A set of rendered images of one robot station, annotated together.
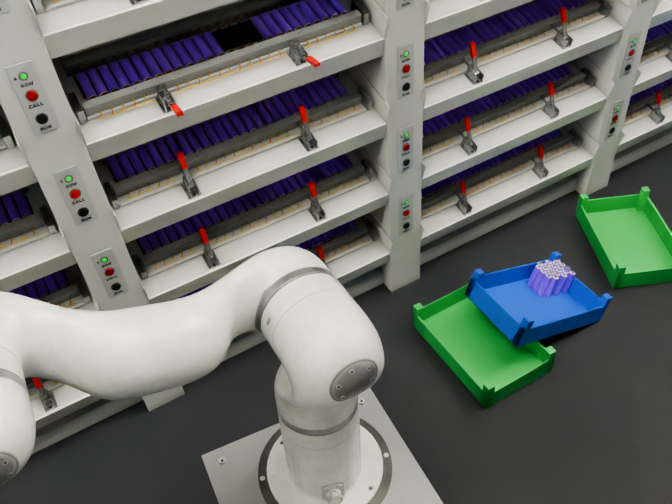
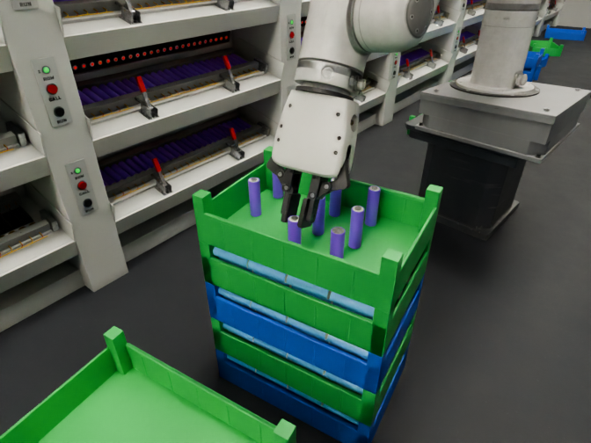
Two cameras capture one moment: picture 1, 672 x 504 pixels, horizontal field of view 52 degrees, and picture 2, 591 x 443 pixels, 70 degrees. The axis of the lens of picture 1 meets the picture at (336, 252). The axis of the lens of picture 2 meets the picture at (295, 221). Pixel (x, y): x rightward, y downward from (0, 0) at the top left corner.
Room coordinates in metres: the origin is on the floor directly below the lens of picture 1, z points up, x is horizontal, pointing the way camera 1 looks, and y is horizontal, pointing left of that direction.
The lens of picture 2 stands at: (-0.23, 1.02, 0.69)
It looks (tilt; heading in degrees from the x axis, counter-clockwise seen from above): 33 degrees down; 334
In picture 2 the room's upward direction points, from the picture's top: straight up
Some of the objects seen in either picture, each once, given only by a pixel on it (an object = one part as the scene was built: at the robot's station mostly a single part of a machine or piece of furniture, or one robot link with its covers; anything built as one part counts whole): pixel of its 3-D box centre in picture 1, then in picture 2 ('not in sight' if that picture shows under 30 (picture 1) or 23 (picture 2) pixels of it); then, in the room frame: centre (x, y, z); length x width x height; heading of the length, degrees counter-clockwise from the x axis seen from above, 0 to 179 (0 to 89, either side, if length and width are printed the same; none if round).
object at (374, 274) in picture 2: not in sight; (318, 214); (0.23, 0.76, 0.36); 0.30 x 0.20 x 0.08; 34
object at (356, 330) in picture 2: not in sight; (317, 257); (0.23, 0.76, 0.28); 0.30 x 0.20 x 0.08; 34
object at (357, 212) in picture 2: not in sight; (356, 227); (0.18, 0.72, 0.36); 0.02 x 0.02 x 0.06
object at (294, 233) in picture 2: not in sight; (294, 236); (0.20, 0.81, 0.36); 0.02 x 0.02 x 0.06
